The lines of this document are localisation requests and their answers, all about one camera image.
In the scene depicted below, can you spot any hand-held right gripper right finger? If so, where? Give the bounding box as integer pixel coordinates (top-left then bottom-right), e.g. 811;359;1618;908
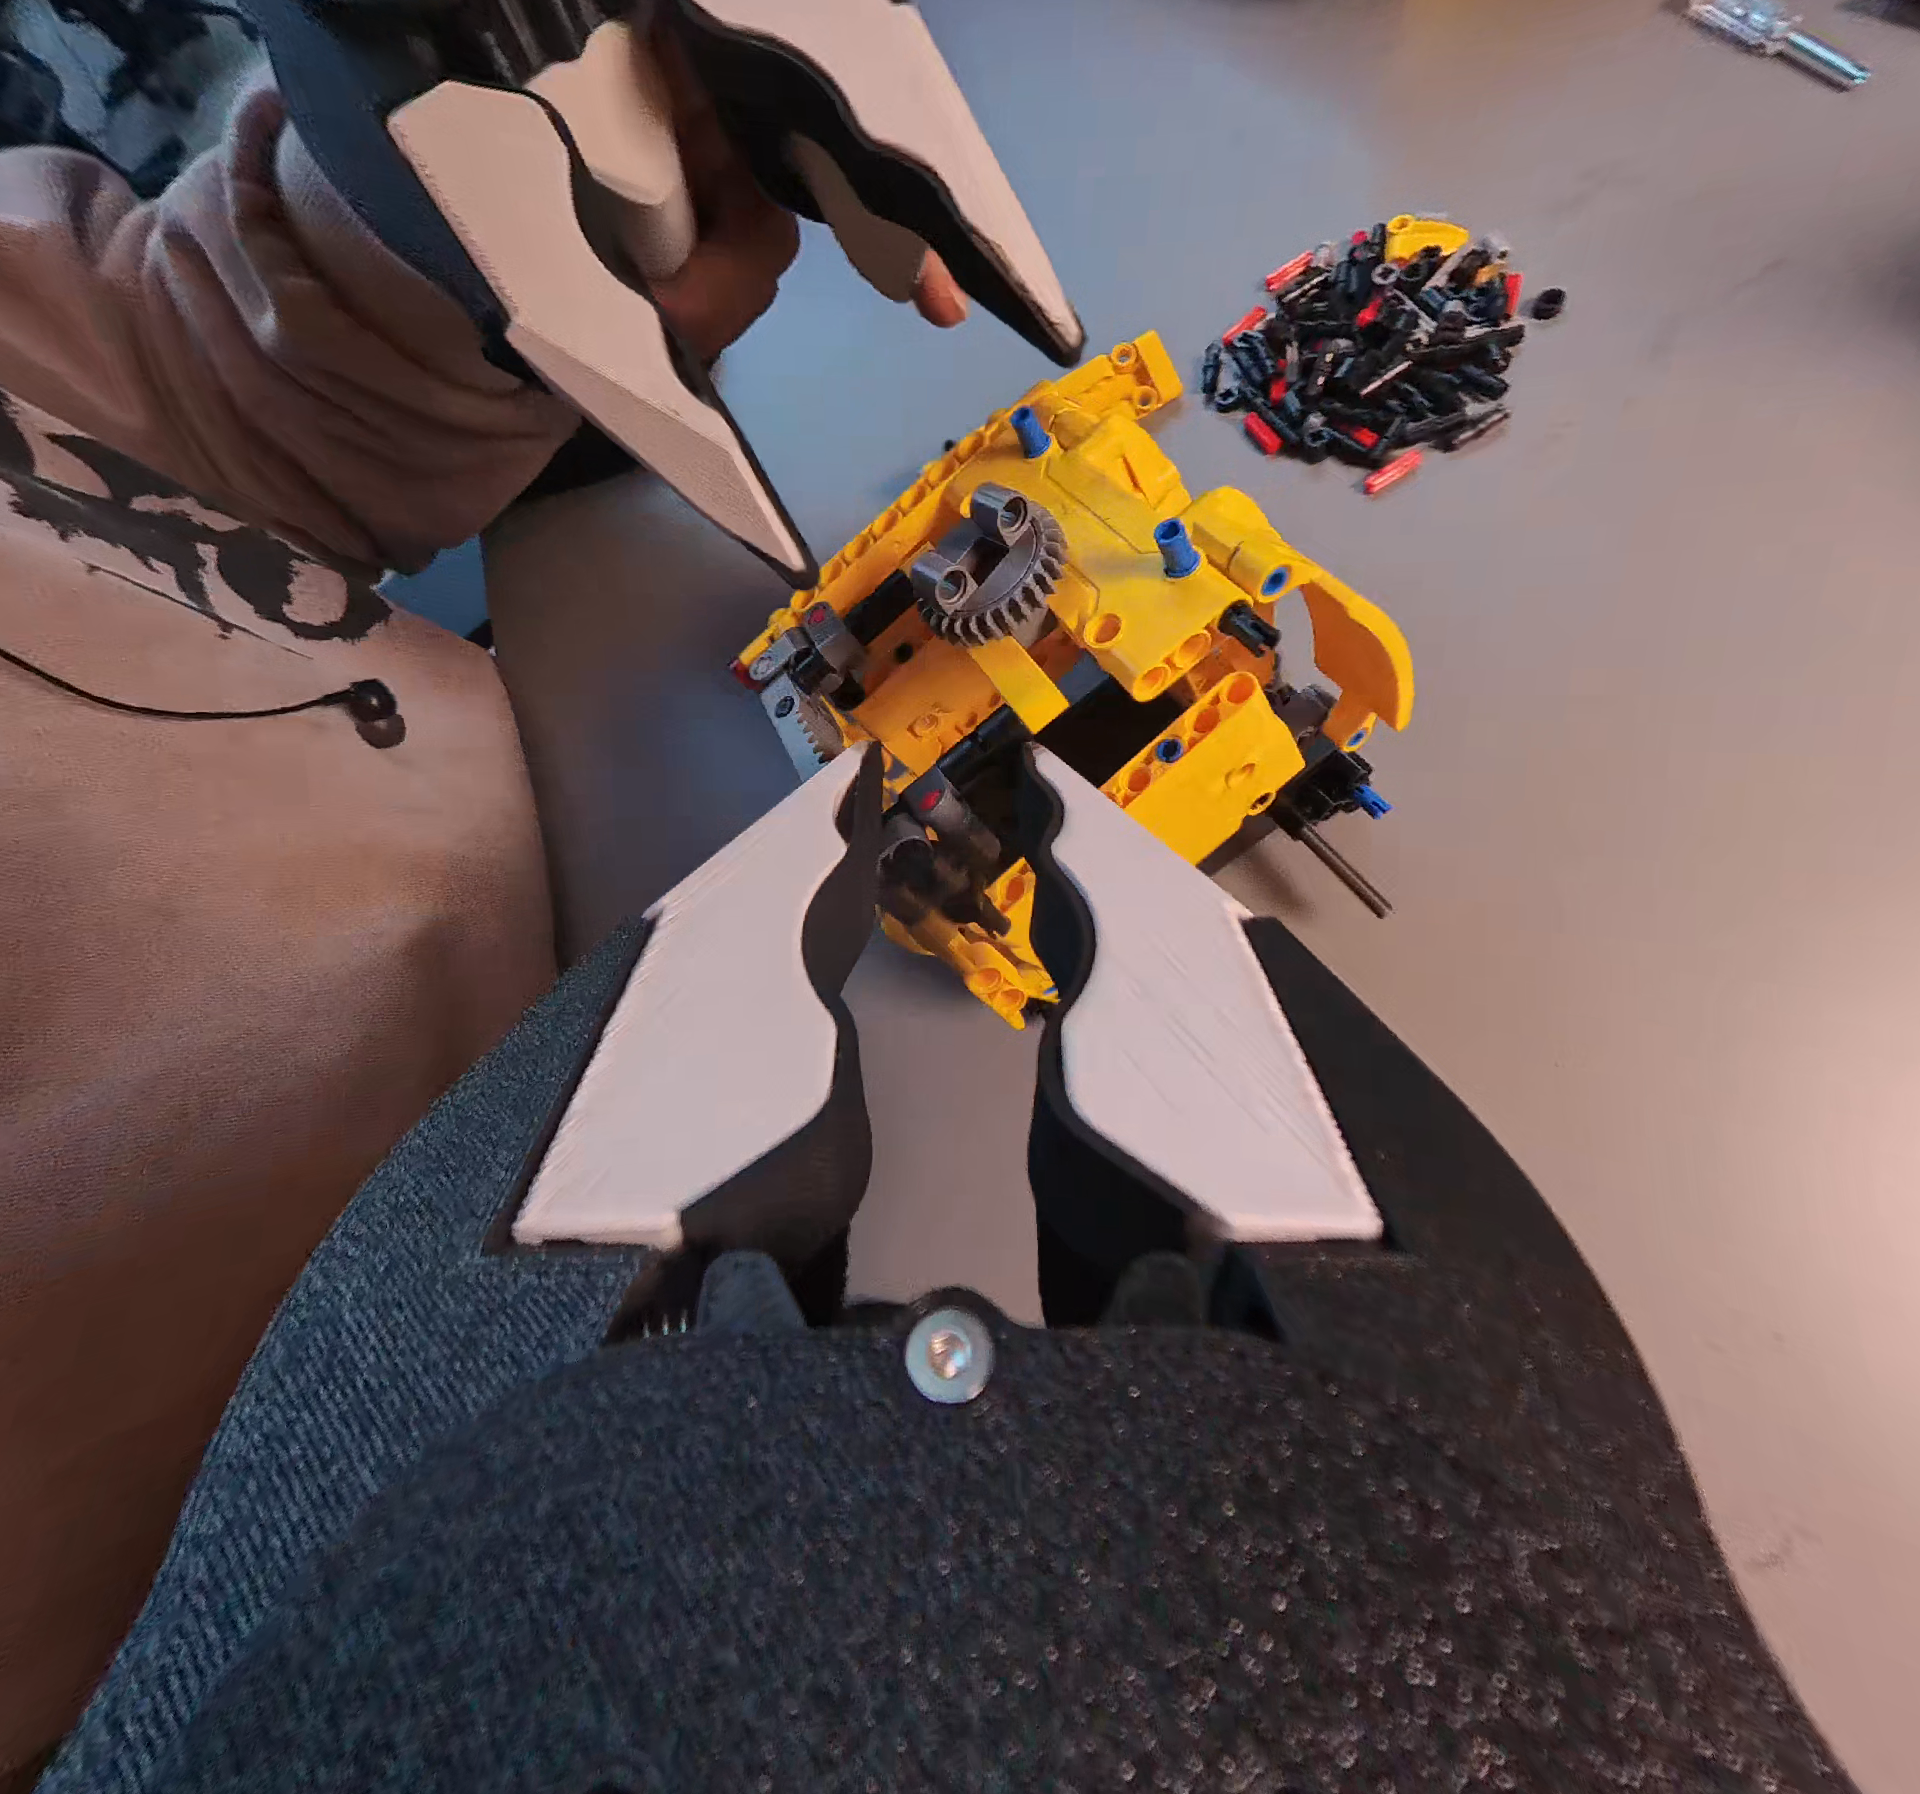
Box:
1025;749;1387;1328

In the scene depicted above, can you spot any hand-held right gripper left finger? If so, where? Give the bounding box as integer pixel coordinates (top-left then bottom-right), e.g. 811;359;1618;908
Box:
510;744;888;1287

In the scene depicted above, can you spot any yellow brick robot model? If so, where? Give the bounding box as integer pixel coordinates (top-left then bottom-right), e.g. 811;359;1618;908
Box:
732;330;1415;1032

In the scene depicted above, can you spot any person's left forearm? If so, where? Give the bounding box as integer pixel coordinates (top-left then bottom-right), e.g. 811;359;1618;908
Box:
0;92;591;579

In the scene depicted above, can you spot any grey desk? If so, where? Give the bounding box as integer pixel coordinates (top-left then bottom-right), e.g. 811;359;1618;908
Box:
480;0;1920;1794

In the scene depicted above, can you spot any person's left hand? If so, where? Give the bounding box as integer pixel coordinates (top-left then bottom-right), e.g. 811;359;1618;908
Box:
652;144;975;363

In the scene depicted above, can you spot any pile of small connector pins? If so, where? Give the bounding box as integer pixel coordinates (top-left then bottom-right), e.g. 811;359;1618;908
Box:
1200;212;1569;499

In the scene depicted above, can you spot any black earphone cord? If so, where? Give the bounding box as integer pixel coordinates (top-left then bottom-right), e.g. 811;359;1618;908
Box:
0;642;407;753

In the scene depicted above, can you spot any clear-handled small screwdriver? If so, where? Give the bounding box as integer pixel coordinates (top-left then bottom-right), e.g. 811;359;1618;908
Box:
1685;0;1875;92

